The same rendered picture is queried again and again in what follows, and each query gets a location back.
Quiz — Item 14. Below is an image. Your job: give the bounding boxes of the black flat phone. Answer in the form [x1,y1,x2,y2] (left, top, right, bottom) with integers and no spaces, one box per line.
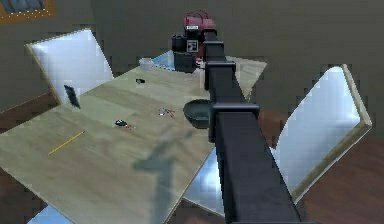
[63,84,82,110]

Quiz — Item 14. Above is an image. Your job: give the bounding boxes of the small black and orange object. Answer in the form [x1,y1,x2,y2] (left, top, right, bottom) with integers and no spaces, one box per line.
[114,118,136,130]

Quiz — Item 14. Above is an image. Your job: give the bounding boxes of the pale wooden table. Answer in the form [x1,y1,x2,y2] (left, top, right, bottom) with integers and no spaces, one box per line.
[0,54,268,224]

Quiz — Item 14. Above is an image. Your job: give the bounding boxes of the wooden framed picture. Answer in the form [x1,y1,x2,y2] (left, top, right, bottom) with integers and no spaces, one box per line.
[0,0,56,25]

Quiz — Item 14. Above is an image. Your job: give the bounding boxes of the yellow pencil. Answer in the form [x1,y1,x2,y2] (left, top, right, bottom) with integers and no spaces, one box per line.
[48,130,86,156]

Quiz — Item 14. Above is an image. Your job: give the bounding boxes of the dark red basket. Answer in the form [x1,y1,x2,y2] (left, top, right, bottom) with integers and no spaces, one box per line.
[183,11,216,60]

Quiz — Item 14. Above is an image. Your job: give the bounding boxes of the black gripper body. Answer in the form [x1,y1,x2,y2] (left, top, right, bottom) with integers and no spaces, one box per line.
[171,32,198,74]

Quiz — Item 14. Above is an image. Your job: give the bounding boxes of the dark grey bowl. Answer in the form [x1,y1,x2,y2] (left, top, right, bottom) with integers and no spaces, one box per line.
[182,98,214,130]

